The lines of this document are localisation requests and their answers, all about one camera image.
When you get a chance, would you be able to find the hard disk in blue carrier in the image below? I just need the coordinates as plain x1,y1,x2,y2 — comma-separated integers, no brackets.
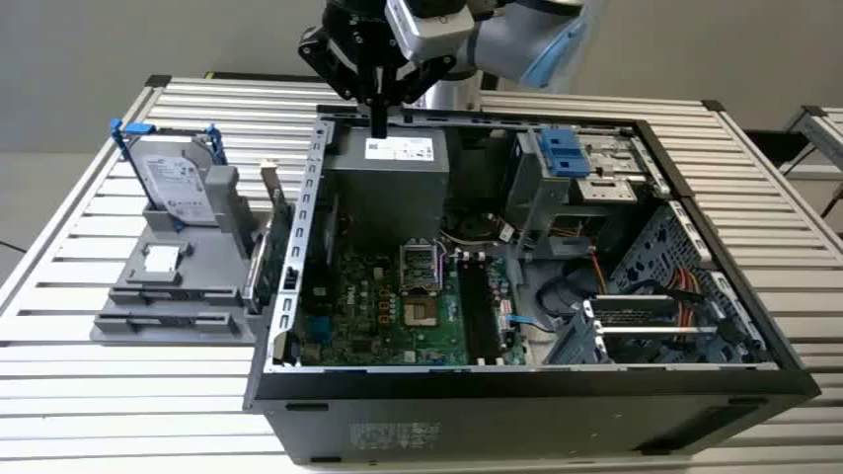
108,118,229,231

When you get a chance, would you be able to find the CPU socket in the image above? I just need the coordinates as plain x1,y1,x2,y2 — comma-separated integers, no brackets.
400,294,441,328

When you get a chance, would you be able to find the green motherboard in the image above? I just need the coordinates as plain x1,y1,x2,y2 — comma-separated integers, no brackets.
296,245,533,369

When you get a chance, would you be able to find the power supply wire bundle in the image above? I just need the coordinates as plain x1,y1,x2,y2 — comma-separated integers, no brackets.
439,206,521,248

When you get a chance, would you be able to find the black RAM slot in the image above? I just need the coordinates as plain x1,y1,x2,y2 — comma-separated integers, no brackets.
459,251,488,367
476,251,507,367

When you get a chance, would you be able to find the grey parts rack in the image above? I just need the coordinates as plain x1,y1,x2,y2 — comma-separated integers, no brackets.
88,165,274,347

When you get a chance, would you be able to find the aluminium frame table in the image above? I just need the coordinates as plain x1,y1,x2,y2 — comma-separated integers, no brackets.
780,105,843,180

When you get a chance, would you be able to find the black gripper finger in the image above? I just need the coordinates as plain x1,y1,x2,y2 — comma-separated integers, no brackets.
378,54,457,139
296,27,381,139

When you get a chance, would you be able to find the dark RAM stick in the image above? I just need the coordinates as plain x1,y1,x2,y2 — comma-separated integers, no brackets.
134,289,202,302
124,317,205,331

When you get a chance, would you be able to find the metal disk bay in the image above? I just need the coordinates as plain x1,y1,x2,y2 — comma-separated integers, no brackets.
544,293,725,367

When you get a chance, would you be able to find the thin orange wire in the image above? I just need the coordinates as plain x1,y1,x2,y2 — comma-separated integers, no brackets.
587,245,608,297

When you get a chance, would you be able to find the black open PC case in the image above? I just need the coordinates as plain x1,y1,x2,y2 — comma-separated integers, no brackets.
241,103,823,465

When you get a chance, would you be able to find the black looped wire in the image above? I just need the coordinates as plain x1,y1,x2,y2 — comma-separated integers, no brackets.
535,273,593,325

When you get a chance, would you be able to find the green graphics card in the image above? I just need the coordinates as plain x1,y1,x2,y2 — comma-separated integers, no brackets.
240,156,296,317

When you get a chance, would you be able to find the blue plastic drive latch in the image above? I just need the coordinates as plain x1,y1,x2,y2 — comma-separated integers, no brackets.
537,126,588,178

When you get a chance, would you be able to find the orange yellow wire bundle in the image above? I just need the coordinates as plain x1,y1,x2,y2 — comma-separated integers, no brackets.
663,265,704,347

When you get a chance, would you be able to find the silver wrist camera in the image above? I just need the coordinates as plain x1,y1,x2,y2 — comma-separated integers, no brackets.
384,0,476,64

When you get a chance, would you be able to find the black background box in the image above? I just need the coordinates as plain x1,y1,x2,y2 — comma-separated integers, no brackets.
743,128,811,165

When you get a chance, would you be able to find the silver CPU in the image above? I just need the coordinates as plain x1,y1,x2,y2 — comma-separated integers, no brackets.
142,245,180,273

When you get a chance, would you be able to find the grey power supply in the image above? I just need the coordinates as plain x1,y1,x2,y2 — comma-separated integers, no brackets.
321,125,453,238

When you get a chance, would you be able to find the metal drive cage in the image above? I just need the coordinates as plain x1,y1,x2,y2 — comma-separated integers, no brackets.
504,125,668,261

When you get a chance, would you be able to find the metal socket cover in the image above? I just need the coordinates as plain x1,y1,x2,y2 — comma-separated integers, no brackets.
398,238,441,293

